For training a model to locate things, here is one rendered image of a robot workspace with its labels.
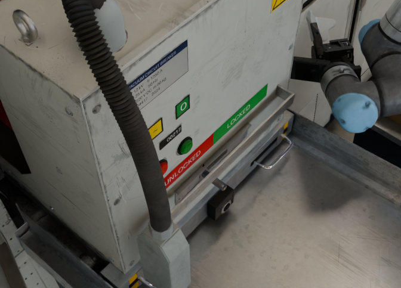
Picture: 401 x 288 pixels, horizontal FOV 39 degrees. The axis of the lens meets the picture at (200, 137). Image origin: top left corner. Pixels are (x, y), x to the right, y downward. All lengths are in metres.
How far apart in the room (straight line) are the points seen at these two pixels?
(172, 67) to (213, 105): 0.18
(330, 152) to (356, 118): 0.22
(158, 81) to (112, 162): 0.13
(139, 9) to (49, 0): 0.12
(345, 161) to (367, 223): 0.16
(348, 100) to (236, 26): 0.32
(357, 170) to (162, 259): 0.56
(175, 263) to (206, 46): 0.33
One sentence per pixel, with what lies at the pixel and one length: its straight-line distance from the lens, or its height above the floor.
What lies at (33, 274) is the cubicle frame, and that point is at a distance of 1.36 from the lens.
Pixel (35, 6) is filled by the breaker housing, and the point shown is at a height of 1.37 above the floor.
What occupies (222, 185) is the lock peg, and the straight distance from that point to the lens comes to 1.02.
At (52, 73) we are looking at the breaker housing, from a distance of 0.71.
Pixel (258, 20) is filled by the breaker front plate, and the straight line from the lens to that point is 0.92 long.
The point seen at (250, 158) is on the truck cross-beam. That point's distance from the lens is 1.18.
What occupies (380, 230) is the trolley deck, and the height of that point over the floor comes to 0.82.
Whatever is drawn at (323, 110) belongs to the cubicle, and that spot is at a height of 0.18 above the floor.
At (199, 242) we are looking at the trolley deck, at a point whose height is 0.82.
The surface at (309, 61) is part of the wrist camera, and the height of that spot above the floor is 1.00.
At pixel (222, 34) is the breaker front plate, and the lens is 0.85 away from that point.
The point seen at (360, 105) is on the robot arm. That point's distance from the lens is 1.08.
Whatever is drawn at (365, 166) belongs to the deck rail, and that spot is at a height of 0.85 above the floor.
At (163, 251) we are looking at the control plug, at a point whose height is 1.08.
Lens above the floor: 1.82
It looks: 49 degrees down
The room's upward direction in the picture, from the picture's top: 5 degrees counter-clockwise
